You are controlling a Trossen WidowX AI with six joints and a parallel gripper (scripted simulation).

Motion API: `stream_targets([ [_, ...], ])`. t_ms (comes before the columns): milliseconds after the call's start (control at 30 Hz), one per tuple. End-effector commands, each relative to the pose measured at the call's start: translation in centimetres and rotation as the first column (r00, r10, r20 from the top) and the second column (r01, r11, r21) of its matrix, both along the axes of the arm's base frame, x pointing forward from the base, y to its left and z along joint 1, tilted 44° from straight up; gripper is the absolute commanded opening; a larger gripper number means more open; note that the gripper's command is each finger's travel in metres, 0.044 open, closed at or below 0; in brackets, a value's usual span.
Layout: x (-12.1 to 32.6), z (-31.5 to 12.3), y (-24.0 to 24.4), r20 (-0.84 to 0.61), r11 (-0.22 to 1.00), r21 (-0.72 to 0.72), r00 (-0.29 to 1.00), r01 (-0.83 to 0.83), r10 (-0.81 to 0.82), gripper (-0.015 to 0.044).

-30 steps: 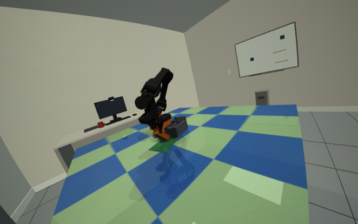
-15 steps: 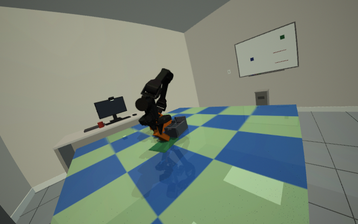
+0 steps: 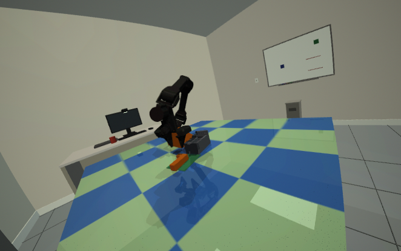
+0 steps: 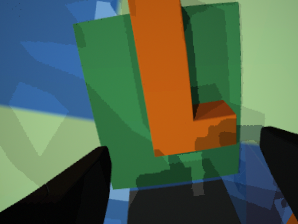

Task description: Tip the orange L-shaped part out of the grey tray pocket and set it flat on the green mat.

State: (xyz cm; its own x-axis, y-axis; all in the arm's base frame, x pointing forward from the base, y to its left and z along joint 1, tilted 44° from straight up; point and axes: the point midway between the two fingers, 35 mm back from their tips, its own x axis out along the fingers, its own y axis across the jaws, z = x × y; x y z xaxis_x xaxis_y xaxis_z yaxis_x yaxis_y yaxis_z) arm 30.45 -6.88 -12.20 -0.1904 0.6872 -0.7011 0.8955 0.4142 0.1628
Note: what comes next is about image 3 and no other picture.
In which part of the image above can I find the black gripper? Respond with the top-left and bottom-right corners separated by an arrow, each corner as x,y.
162,115 -> 191,148

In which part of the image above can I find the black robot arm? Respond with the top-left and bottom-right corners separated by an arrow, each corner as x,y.
150,75 -> 193,138

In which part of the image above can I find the orange l-shaped part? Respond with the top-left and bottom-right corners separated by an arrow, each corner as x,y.
169,153 -> 189,171

